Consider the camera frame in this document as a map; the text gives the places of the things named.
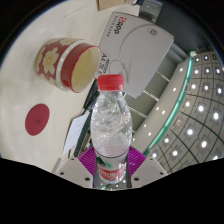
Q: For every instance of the red flowered mug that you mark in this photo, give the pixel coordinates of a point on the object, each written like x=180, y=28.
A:
x=53, y=61

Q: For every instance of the round ceiling lights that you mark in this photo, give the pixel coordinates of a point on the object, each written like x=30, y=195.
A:
x=200, y=108

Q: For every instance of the black laptop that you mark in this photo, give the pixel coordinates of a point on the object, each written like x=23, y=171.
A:
x=90, y=96

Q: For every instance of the clear red-capped water bottle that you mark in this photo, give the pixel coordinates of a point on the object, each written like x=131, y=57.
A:
x=111, y=123

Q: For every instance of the flat round red coaster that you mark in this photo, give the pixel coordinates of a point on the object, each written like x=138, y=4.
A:
x=37, y=119

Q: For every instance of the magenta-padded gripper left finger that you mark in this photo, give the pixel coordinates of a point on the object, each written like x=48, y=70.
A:
x=75, y=170

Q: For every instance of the white copy paper carton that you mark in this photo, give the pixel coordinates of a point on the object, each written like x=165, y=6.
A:
x=136, y=56

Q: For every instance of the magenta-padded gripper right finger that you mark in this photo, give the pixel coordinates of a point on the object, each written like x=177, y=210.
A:
x=146, y=168

